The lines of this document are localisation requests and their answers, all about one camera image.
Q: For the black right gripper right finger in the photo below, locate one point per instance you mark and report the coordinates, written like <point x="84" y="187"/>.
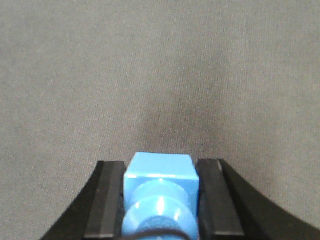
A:
<point x="231" y="209"/>

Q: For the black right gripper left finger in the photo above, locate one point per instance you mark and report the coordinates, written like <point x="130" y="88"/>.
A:
<point x="97" y="211"/>

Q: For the blue block with knob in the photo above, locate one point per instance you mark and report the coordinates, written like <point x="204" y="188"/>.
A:
<point x="161" y="191"/>

